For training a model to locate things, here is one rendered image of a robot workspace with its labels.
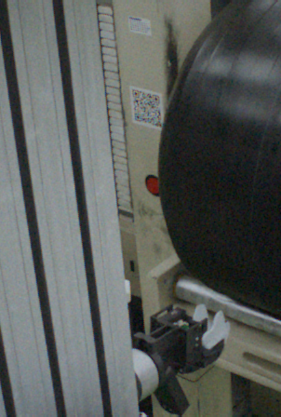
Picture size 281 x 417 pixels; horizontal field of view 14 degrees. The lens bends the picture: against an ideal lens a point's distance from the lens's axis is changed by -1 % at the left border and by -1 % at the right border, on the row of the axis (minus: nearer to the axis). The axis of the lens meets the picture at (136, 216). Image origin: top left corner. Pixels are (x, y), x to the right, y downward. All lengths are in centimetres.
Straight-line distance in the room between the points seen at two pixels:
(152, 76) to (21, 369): 128
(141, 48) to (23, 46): 131
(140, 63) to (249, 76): 35
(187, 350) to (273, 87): 41
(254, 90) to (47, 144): 100
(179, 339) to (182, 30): 58
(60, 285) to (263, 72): 98
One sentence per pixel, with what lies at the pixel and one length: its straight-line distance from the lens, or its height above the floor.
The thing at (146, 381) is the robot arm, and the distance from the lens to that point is 165.
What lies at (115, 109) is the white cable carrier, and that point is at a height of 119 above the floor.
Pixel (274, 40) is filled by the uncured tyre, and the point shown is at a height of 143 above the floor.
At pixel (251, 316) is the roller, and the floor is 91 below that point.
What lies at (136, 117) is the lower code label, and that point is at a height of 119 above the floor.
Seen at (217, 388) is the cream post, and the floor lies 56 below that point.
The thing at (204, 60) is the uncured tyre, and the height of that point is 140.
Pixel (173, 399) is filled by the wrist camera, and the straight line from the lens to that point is 175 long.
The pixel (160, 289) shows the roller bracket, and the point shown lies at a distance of 211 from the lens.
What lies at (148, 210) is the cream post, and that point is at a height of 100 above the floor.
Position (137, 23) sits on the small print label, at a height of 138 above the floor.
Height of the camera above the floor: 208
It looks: 30 degrees down
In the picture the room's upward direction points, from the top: 5 degrees counter-clockwise
